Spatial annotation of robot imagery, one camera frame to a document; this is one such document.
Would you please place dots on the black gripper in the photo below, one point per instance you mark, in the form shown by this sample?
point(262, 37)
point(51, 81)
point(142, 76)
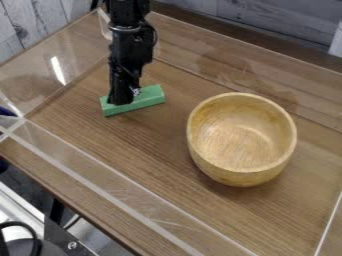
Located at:
point(131, 50)

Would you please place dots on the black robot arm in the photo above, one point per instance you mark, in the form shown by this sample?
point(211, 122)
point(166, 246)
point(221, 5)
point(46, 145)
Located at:
point(129, 13)

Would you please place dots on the black table leg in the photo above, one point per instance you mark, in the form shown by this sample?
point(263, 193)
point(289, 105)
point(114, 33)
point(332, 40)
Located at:
point(56, 211)

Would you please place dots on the black metal bracket with screw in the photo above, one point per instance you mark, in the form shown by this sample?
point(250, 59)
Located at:
point(59, 243)

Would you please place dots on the clear acrylic corner bracket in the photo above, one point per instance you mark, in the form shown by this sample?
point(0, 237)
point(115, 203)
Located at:
point(104, 24)

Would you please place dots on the clear acrylic tray walls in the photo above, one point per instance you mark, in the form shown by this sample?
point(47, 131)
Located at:
point(120, 169)

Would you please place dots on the light wooden bowl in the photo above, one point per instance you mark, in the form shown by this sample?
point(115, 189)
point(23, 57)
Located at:
point(242, 138)

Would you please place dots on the green rectangular block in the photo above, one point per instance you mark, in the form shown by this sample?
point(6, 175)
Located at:
point(150, 97)

